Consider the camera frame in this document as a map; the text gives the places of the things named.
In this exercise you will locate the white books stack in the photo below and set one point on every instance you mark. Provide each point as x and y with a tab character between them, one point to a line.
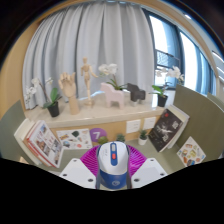
182	121

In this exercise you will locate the pink horse figure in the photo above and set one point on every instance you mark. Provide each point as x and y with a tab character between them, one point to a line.
111	95

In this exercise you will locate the grey curtain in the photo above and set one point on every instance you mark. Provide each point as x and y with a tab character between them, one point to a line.
100	33

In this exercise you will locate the purple round number sign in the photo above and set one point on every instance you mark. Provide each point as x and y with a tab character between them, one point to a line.
97	135

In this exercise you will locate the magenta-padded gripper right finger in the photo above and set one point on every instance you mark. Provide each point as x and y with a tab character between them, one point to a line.
148	171

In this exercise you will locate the black horse figure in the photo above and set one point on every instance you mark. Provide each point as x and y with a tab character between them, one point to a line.
136	92

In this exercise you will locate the blue and white computer mouse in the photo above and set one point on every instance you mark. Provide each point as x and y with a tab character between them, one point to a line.
113	166

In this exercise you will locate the colourful food sticker sheet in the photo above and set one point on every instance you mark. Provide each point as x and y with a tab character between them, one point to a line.
190	151

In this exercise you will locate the window with dark frame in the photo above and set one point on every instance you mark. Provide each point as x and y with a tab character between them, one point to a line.
170	43

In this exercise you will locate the small potted green plant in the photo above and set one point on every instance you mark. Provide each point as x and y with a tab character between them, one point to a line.
102	140
120	137
142	139

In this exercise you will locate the white sticker sheet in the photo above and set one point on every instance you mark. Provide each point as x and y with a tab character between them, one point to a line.
75	139

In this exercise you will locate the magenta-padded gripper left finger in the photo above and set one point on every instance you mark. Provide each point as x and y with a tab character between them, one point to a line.
78	171

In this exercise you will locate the wooden artist mannequin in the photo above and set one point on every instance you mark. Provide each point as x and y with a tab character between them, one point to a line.
87	75

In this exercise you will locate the green desk partition panel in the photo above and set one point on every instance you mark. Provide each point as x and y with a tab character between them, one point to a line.
203	120
8	133

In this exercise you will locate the thick white book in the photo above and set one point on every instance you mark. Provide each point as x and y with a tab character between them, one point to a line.
21	133

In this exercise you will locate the black cover book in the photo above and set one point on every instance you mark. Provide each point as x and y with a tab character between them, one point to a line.
165	130

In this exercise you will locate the red-edged photo magazine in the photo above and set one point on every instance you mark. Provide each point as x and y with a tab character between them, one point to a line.
45	145

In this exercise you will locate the wooden hand model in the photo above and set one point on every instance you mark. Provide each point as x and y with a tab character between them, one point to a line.
70	91

